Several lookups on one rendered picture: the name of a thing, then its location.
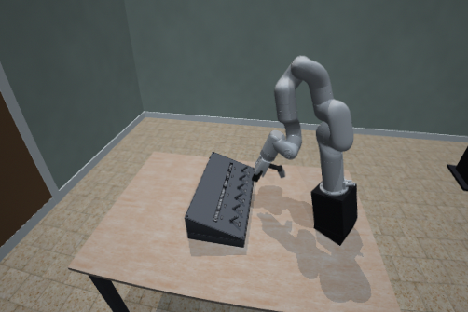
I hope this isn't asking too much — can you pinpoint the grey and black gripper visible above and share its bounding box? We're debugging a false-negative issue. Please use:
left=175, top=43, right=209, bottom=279
left=252, top=155, right=272, bottom=182

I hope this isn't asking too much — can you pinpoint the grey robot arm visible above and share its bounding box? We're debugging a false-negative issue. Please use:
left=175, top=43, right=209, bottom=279
left=260, top=56, right=355, bottom=196

